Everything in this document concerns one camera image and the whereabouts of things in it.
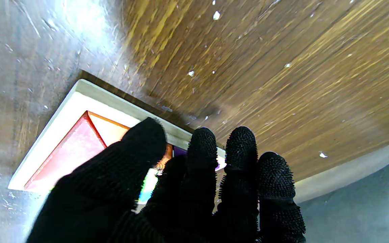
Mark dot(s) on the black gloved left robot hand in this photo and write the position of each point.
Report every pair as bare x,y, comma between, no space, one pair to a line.
167,195

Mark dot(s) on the green tangram square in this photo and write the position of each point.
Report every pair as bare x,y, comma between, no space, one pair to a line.
149,184

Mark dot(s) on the purple tangram triangle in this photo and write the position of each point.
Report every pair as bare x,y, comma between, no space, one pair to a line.
181,152

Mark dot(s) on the orange tangram parallelogram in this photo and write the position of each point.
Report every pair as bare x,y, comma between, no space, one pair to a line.
113,130

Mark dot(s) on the large red tangram triangle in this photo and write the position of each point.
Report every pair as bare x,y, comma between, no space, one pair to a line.
69,155

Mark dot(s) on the square wooden tangram tray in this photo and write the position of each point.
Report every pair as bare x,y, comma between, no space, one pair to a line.
79,101

